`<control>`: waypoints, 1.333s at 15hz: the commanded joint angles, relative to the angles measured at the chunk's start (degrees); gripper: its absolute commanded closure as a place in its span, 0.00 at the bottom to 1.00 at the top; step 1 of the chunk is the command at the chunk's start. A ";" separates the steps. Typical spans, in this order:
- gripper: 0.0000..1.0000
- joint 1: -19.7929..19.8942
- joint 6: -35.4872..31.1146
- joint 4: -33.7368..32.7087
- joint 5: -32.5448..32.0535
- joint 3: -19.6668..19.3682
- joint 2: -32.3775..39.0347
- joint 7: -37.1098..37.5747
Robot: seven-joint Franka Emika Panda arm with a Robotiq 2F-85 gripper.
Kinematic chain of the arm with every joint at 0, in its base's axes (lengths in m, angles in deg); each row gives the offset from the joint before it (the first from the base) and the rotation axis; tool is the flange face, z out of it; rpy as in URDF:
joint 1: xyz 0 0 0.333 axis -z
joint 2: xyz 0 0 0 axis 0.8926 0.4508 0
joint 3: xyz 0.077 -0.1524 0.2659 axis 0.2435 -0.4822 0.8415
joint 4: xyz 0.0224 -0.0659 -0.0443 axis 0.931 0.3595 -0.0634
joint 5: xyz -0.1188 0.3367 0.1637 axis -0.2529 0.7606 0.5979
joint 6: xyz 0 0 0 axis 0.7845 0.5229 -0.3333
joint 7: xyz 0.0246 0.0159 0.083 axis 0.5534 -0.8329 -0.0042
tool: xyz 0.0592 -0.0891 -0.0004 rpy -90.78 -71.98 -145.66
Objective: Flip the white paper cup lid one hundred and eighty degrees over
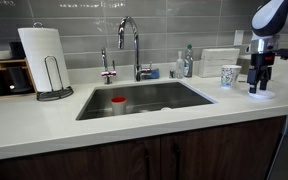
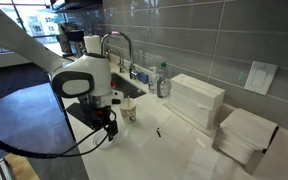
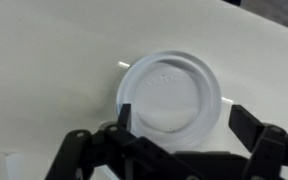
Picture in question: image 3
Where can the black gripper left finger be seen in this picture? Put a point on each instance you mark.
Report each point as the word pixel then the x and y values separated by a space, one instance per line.
pixel 117 150

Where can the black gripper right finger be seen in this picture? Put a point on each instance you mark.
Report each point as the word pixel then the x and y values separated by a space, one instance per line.
pixel 260 140

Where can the white paper cup lid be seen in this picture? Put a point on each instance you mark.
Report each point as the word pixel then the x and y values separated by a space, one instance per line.
pixel 169 100

